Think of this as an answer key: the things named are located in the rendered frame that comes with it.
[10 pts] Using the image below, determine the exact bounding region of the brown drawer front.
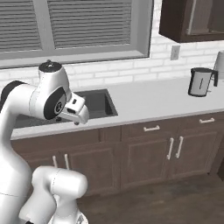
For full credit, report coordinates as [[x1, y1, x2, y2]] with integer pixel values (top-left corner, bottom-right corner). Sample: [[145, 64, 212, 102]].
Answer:
[[178, 111, 224, 135], [121, 117, 181, 143]]

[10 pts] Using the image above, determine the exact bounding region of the dark brown wall cupboard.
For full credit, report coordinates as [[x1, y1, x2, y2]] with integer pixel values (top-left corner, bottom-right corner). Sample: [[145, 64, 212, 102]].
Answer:
[[158, 0, 224, 44]]

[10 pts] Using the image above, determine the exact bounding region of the brown cupboard door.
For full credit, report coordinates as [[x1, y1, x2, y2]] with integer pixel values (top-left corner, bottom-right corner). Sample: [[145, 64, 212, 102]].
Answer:
[[120, 136, 177, 190], [61, 142, 122, 197], [169, 130, 224, 180], [17, 150, 65, 176]]

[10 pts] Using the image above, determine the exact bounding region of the black and silver electric kettle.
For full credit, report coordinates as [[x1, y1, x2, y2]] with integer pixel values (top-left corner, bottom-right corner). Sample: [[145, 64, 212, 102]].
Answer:
[[187, 66, 220, 98]]

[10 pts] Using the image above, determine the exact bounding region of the brown fixed sink panel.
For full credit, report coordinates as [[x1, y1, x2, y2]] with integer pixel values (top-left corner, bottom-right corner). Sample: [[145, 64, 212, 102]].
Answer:
[[10, 125, 123, 151]]

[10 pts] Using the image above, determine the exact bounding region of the grey framed window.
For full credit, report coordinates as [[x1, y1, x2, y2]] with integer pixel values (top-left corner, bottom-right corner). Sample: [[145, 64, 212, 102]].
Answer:
[[0, 0, 155, 70]]

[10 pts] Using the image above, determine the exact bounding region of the grey window blind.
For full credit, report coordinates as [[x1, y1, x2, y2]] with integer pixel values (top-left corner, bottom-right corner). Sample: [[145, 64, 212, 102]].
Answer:
[[46, 0, 133, 50], [0, 0, 42, 54]]

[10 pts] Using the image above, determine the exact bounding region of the white wall cupboard handle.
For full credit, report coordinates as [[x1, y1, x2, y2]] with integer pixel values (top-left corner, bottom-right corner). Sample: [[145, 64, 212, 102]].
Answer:
[[186, 0, 198, 36]]

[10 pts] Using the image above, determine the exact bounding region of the grey wall outlet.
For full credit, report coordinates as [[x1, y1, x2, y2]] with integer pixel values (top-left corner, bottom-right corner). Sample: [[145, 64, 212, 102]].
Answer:
[[170, 45, 181, 61]]

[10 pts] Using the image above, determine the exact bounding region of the dark grey sink basin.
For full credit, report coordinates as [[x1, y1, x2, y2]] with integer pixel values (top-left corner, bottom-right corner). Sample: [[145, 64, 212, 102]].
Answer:
[[12, 88, 119, 130]]

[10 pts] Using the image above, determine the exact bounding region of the white cupboard door handle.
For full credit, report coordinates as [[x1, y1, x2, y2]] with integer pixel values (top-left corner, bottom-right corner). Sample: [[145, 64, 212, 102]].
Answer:
[[166, 136, 175, 161], [63, 153, 71, 171], [52, 155, 59, 170], [175, 136, 185, 159]]

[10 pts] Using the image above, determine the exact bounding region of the white drawer handle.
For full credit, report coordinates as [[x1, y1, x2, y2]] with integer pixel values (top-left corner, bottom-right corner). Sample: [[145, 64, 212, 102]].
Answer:
[[143, 124, 161, 132], [199, 117, 216, 124]]

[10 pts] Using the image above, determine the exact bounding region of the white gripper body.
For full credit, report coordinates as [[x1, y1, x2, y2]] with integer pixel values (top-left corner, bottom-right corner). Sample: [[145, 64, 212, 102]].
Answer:
[[59, 104, 90, 125]]

